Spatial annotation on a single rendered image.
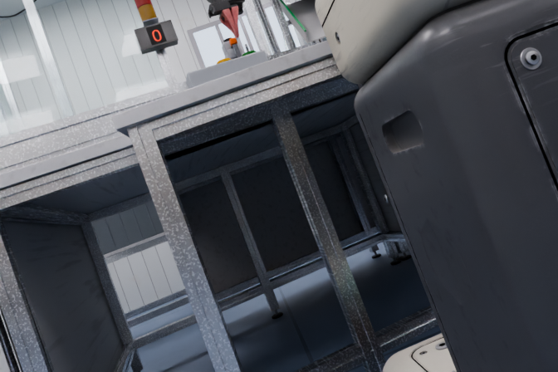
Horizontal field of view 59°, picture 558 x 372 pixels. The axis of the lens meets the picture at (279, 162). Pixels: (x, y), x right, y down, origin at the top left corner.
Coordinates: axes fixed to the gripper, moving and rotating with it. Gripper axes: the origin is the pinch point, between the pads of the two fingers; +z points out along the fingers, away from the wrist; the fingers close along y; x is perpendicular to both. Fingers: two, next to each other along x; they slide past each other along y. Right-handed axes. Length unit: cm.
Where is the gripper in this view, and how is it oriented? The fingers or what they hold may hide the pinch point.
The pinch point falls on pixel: (237, 34)
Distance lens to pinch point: 143.3
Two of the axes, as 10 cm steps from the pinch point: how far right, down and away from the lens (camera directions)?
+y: -9.1, 3.3, -2.6
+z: 3.6, 9.3, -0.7
